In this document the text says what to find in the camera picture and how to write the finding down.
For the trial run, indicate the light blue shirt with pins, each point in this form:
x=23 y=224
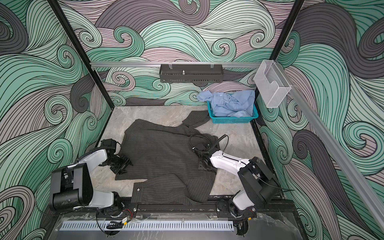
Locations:
x=239 y=104

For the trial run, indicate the clear plastic wall bin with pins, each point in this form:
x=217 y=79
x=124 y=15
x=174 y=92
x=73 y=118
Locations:
x=272 y=82

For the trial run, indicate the black perforated wall tray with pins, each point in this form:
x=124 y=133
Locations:
x=200 y=74

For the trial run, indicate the black left corner post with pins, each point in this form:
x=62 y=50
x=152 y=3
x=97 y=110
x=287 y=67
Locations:
x=78 y=47

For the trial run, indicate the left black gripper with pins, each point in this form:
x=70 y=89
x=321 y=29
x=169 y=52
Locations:
x=126 y=161

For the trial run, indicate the aluminium right rail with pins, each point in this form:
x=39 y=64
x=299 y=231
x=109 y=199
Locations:
x=305 y=97

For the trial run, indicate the black right corner post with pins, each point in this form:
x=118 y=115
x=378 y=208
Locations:
x=287 y=27

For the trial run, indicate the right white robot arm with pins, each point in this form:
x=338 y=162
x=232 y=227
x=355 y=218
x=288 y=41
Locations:
x=259 y=183

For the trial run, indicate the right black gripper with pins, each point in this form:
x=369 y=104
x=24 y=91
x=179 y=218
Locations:
x=200 y=167

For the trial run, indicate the dark grey pinstripe shirt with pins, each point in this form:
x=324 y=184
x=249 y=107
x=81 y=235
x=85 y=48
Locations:
x=164 y=165

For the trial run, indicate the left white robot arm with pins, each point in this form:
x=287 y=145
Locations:
x=71 y=186

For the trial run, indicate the aluminium back rail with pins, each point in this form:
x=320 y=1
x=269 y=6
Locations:
x=137 y=64

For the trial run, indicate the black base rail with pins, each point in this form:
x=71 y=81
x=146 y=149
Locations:
x=220 y=207

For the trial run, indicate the aluminium rail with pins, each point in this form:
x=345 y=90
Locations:
x=137 y=64
x=305 y=97

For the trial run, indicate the teal plastic basket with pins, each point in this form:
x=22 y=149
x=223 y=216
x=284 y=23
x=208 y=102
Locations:
x=231 y=120

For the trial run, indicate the black corner post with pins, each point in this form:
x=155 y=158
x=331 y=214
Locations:
x=78 y=47
x=287 y=27

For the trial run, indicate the white slotted cable duct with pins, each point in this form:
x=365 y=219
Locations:
x=150 y=226

